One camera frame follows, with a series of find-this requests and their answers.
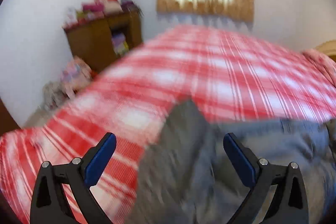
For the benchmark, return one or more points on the red white plaid bedspread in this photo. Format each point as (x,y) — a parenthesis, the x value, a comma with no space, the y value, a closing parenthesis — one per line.
(228,75)

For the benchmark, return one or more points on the grey puffer jacket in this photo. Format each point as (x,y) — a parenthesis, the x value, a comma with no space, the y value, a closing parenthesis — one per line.
(186,177)

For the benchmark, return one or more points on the purple items in desk shelf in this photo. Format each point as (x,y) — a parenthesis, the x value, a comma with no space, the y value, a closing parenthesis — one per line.
(120,45)

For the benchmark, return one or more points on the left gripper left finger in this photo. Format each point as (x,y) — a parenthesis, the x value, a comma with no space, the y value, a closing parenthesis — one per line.
(49,203)

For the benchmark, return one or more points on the brown wooden desk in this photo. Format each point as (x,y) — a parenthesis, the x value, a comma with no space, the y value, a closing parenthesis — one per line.
(92,41)

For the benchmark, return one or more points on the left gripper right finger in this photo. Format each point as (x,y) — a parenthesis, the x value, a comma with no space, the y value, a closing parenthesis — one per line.
(289,203)

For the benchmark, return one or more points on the pink floral pillow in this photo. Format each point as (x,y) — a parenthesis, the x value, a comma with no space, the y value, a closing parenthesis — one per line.
(323,63)

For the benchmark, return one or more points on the pink floral bag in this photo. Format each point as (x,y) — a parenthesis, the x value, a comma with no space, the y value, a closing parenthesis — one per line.
(76,75)

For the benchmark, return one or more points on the wooden headboard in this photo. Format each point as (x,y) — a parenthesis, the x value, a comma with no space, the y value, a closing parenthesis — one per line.
(328,48)

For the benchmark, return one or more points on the pile of folded clothes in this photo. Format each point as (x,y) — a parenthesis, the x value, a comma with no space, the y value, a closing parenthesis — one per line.
(96,9)

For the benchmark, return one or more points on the grey knitted bundle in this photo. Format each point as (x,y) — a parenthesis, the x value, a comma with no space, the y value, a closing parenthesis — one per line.
(54,95)

